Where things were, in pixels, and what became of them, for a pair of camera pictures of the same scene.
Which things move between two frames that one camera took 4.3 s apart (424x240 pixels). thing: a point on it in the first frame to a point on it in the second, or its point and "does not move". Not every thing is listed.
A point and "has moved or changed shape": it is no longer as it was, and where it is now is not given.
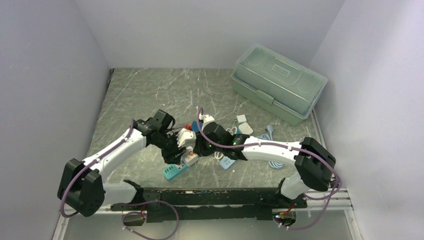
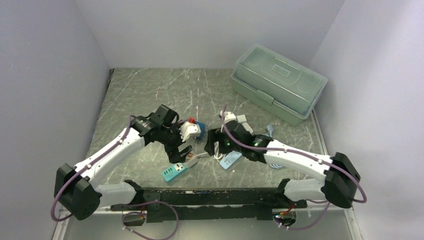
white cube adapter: [206, 119] to [229, 116]
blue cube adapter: [194, 126] has moved or changed shape
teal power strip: [173, 170] does not move
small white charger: [241, 118] does not move
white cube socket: [188, 160] does not move
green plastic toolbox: [268, 81] does not move
